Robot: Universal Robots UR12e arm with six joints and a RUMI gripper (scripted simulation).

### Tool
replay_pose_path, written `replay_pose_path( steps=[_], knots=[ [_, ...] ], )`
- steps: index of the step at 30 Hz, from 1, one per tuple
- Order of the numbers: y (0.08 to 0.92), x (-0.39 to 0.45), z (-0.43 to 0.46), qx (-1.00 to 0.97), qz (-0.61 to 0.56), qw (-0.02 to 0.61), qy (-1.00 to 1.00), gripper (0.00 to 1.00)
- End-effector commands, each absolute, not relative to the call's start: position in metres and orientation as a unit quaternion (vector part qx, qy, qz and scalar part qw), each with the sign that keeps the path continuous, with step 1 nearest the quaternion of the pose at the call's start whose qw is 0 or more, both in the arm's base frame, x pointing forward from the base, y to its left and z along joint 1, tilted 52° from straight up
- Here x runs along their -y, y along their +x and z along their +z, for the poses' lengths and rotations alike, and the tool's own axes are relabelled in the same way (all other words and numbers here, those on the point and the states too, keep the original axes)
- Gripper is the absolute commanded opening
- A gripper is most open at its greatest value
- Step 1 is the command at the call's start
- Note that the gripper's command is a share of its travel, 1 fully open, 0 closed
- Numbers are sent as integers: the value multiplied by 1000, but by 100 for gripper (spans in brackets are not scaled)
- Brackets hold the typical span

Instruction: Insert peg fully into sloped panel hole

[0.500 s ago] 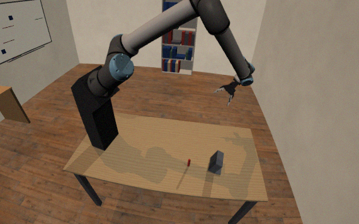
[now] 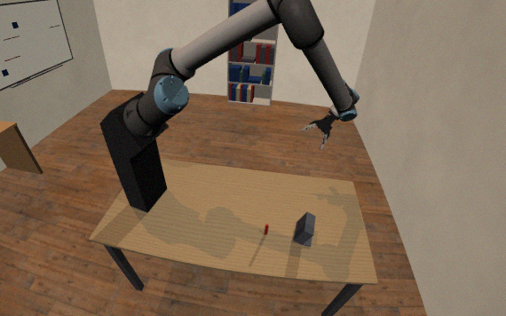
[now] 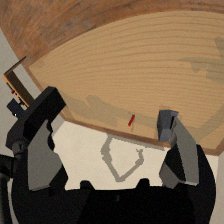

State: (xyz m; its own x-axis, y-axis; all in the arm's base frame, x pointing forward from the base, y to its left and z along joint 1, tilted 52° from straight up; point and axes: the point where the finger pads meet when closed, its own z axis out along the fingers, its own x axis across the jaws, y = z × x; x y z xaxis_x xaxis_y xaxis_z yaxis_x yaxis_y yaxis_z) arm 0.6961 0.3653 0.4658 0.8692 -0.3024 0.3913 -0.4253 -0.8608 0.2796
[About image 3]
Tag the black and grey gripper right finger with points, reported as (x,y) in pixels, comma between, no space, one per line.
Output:
(187,170)

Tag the dark grey sloped panel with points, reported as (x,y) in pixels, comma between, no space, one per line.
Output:
(165,117)

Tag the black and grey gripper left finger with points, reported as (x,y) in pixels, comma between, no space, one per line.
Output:
(39,175)

